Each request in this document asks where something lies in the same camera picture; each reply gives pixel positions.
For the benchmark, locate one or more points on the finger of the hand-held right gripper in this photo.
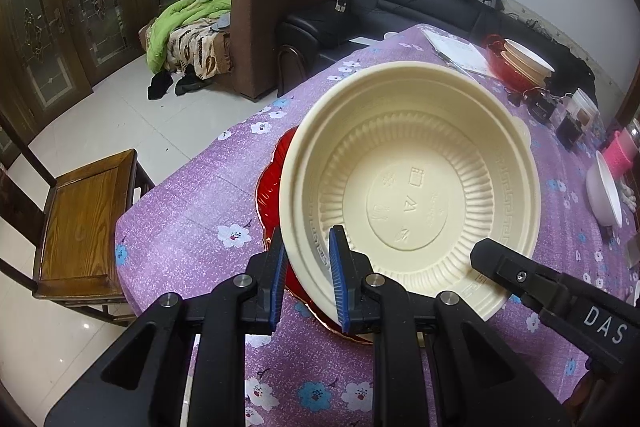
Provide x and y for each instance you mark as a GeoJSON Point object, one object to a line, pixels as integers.
{"type": "Point", "coordinates": [510, 272]}

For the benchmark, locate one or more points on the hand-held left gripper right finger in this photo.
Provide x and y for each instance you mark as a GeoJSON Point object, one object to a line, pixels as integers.
{"type": "Point", "coordinates": [339, 277]}

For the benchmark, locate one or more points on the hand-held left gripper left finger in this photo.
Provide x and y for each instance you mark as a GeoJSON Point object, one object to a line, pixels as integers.
{"type": "Point", "coordinates": [276, 287]}

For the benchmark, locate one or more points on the red plate with gold print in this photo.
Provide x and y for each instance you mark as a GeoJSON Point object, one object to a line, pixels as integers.
{"type": "Point", "coordinates": [270, 177]}

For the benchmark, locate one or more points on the large white bowl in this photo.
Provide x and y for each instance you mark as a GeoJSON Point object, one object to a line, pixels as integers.
{"type": "Point", "coordinates": [605, 192]}

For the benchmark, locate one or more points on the stack of cream plates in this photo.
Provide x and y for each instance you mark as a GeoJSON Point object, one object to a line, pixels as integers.
{"type": "Point", "coordinates": [527, 52]}

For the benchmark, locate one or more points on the purple floral tablecloth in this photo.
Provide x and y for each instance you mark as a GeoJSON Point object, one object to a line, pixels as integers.
{"type": "Point", "coordinates": [210, 187]}

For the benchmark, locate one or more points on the white gloves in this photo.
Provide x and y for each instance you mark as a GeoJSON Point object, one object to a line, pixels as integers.
{"type": "Point", "coordinates": [629, 193]}

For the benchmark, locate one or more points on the black box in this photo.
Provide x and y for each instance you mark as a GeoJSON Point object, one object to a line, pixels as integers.
{"type": "Point", "coordinates": [569, 132]}

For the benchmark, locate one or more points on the pink sleeved jar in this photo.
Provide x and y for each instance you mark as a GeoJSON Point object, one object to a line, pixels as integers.
{"type": "Point", "coordinates": [622, 154]}

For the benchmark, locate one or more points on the white plastic jar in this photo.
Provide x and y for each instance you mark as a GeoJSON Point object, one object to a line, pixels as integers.
{"type": "Point", "coordinates": [587, 104]}

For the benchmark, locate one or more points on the red plastic plate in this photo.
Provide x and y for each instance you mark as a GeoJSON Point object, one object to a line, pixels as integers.
{"type": "Point", "coordinates": [500, 62]}

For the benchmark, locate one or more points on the black pen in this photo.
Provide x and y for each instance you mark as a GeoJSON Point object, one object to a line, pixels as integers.
{"type": "Point", "coordinates": [457, 64]}

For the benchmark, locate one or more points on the curved wooden chair back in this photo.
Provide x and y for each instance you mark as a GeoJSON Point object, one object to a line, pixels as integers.
{"type": "Point", "coordinates": [291, 57]}

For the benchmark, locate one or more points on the dark clothes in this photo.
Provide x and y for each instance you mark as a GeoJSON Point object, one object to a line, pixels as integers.
{"type": "Point", "coordinates": [165, 84]}

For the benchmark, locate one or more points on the white paper sheets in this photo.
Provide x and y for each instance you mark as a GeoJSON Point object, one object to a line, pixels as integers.
{"type": "Point", "coordinates": [457, 47]}

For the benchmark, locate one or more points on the brown patterned blanket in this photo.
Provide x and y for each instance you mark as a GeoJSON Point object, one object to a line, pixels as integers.
{"type": "Point", "coordinates": [200, 52]}

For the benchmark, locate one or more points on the brown armchair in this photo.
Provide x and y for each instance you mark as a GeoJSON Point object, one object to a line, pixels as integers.
{"type": "Point", "coordinates": [280, 7]}

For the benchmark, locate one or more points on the black leather sofa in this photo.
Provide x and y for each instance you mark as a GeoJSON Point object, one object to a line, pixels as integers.
{"type": "Point", "coordinates": [400, 7]}

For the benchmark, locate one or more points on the green blanket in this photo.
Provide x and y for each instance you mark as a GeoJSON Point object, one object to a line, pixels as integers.
{"type": "Point", "coordinates": [185, 19]}

